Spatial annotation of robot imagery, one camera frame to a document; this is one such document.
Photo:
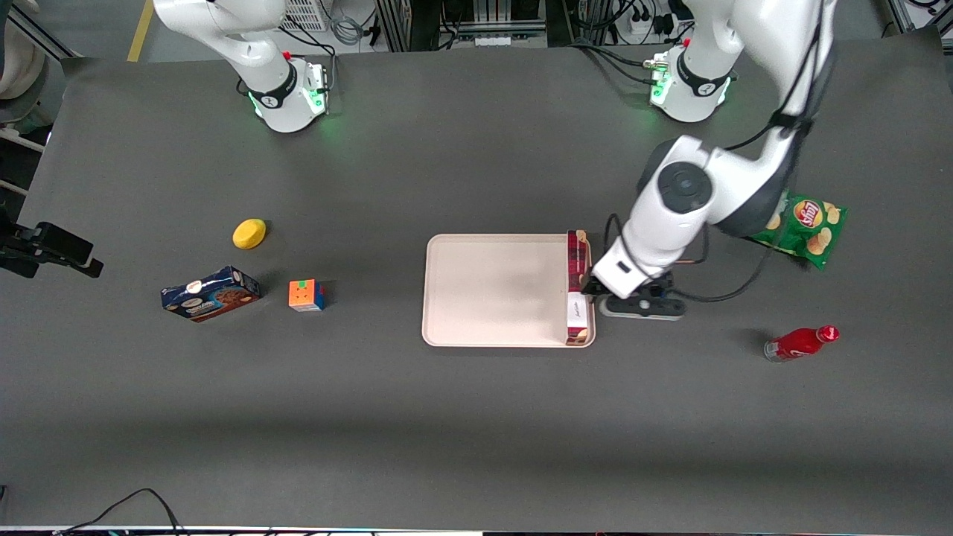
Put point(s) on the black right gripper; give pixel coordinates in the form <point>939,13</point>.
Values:
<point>8,243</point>

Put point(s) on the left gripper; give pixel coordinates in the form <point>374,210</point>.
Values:
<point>593,286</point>

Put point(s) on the red cookie box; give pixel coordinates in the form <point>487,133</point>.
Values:
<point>577,283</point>

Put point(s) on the beige plastic tray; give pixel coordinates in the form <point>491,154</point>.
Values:
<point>495,290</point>

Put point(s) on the blue cookie box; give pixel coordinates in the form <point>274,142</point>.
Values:
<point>212,295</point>

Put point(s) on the yellow round lid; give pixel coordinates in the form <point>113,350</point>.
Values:
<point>249,234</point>

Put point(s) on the red cola bottle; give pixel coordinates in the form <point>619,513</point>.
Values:
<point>793,345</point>

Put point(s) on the green chips bag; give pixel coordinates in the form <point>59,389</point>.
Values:
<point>808,227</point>

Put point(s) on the colourful puzzle cube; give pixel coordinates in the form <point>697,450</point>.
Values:
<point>305,295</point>

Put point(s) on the white power strip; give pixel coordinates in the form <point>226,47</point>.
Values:
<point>649,24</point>

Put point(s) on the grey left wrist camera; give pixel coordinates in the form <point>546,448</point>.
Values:
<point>644,307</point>

